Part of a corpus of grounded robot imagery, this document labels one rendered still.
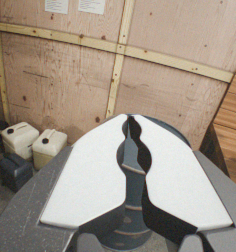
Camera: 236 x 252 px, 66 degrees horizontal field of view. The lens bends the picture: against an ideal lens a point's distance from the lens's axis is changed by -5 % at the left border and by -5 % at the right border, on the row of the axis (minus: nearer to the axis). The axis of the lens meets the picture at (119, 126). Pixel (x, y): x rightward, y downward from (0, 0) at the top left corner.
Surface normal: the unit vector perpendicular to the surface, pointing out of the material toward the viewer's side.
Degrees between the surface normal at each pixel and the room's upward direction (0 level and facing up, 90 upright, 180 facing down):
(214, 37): 89
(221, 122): 90
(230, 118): 90
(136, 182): 90
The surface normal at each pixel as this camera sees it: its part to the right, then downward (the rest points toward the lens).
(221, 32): -0.26, 0.48
